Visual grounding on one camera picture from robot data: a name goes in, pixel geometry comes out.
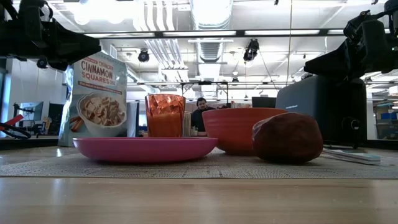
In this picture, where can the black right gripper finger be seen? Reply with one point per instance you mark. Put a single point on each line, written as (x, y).
(329, 63)

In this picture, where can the cinnamon squares cereal box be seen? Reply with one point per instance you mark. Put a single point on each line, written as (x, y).
(93, 77)

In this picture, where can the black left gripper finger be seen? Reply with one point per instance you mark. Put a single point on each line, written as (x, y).
(74, 46)

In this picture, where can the black background monitor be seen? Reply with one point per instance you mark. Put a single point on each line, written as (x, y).
(262, 102)

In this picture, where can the black ceiling spotlight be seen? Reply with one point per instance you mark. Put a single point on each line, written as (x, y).
(251, 51)
(143, 56)

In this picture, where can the small background monitor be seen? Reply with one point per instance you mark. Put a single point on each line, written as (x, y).
(31, 110)

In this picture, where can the orange plastic bowl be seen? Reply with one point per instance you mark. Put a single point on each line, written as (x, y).
(230, 130)

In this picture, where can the black aluminium table frame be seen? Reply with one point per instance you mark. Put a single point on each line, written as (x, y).
(31, 142)

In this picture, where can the black overhead frame bar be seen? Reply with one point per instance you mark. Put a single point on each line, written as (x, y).
(158, 33)

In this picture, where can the orange faceted cup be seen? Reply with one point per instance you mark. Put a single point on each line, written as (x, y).
(164, 121)

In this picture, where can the pink plastic plate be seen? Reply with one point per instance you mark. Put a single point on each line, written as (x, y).
(143, 149)

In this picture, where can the grey woven placemat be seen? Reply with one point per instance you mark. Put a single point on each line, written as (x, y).
(186, 169)

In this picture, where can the clear ribbed glass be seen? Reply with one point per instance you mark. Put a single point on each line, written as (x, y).
(187, 124)

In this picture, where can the red apple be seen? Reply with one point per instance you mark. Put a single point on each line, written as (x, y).
(287, 140)

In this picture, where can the black two-slot toaster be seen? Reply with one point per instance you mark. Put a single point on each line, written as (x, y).
(326, 102)

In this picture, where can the storage shelf with bins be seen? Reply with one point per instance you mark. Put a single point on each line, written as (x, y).
(387, 116)

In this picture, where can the silver ventilation duct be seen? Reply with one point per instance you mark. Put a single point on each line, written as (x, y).
(211, 49)

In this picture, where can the person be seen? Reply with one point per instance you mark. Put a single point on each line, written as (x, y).
(199, 119)

